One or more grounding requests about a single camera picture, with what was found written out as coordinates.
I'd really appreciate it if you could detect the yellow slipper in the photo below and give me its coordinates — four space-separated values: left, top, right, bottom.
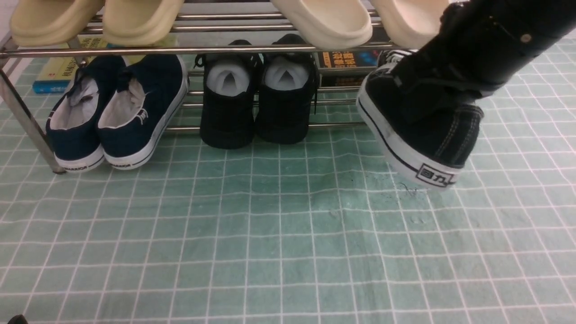
102 0 185 47
9 0 105 47

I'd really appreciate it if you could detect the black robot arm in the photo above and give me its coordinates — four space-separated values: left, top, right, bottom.
391 0 576 123

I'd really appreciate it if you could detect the black book stack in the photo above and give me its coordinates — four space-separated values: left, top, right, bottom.
314 47 385 87

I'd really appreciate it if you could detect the cream slipper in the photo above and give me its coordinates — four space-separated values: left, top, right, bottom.
370 0 450 50
271 0 373 51

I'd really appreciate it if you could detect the black shoe left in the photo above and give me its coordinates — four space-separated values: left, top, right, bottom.
194 53 263 150

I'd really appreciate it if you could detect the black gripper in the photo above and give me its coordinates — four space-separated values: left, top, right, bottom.
391 2 509 124

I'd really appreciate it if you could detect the black shoe right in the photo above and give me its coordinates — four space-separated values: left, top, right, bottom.
255 52 320 145

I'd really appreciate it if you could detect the navy sneaker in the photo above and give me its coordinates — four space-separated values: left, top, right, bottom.
96 54 189 170
45 55 127 173

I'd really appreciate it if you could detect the cream slipper inner right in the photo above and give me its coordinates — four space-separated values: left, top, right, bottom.
271 0 373 51

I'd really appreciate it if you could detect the yellow blue book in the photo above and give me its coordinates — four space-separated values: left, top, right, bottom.
32 35 178 94

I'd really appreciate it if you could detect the navy sneaker left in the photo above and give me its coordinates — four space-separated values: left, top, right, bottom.
45 55 127 173

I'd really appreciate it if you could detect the metal shoe rack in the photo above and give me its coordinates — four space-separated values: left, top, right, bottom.
0 0 450 175

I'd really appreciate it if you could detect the green checkered floor mat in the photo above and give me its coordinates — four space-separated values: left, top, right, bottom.
0 38 576 324

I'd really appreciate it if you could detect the navy sneaker right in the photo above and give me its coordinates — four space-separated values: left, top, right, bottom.
96 54 189 170

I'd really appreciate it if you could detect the cream slipper far right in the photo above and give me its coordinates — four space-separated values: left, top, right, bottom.
370 0 450 50

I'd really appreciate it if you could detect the yellow slipper far left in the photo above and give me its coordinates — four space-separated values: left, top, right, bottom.
9 0 105 47

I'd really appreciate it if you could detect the black shoe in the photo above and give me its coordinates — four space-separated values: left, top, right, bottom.
194 53 263 150
255 52 320 145

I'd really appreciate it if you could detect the black canvas sneaker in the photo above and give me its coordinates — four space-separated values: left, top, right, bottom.
356 49 484 189

